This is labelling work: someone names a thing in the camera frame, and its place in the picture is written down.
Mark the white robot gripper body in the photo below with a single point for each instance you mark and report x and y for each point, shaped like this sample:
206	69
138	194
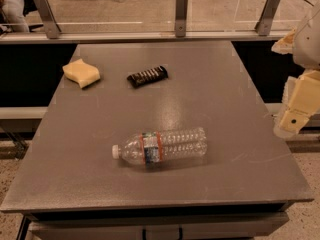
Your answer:
309	42

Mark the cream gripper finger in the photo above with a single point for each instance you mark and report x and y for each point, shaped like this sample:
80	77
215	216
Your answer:
300	101
284	45

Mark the yellow sponge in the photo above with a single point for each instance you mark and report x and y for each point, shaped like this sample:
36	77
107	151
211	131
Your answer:
82	73

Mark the grey table base cabinet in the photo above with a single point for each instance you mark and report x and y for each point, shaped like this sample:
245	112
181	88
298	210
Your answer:
227	222

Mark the black snack bar wrapper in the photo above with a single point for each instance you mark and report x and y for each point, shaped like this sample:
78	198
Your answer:
148	76

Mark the clear plastic water bottle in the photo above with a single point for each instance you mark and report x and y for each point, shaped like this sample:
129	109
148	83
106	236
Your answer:
150	148

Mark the person in background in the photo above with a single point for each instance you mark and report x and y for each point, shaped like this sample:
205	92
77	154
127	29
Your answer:
15	12

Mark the metal rail beam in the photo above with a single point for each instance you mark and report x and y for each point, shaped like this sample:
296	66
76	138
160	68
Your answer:
91	38

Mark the right metal bracket post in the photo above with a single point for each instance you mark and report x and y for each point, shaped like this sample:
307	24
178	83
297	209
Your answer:
264	24

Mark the metal bracket post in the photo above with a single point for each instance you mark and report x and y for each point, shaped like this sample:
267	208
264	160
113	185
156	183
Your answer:
181	7
264	24
50	25

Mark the middle metal bracket post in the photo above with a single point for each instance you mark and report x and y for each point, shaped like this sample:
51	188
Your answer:
181	7

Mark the left metal bracket post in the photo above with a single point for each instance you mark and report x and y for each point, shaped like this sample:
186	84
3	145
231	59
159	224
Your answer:
50	25

